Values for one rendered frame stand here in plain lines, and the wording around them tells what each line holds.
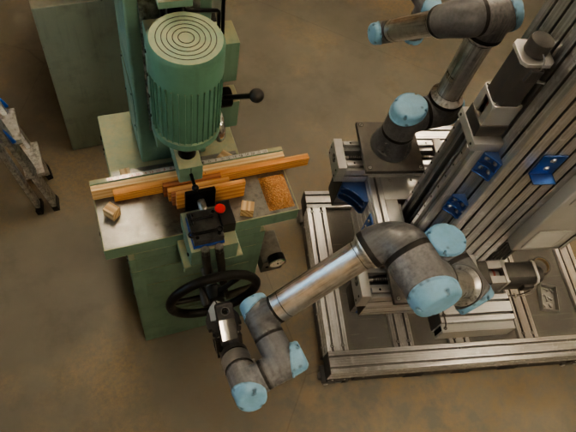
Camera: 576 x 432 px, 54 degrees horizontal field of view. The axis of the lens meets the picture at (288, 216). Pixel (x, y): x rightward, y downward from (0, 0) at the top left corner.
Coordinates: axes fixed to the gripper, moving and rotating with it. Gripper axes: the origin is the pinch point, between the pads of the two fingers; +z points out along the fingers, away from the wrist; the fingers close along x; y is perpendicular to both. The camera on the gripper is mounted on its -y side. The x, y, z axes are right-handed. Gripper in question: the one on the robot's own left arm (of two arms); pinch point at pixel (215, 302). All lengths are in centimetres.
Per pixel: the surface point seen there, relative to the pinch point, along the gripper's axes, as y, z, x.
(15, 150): -12, 105, -54
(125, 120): -29, 72, -12
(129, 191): -22.3, 32.5, -16.2
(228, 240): -11.8, 11.2, 7.7
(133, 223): -14.6, 27.0, -16.9
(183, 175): -28.5, 24.0, -0.7
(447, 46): 0, 188, 197
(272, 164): -21.8, 33.1, 28.8
